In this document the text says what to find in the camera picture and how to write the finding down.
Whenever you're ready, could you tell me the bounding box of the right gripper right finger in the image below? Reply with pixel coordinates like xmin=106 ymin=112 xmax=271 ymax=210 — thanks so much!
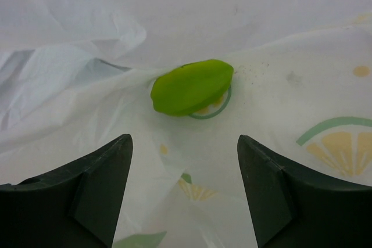
xmin=237 ymin=135 xmax=371 ymax=247

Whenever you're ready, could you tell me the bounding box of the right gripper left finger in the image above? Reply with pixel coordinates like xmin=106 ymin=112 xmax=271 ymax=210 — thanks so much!
xmin=1 ymin=134 xmax=133 ymax=247

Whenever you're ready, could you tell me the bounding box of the white plastic bag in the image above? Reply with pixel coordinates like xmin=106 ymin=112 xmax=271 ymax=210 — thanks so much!
xmin=1 ymin=0 xmax=371 ymax=247

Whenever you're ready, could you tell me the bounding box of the green fake fruit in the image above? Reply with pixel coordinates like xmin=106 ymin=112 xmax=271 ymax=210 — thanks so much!
xmin=150 ymin=59 xmax=234 ymax=117

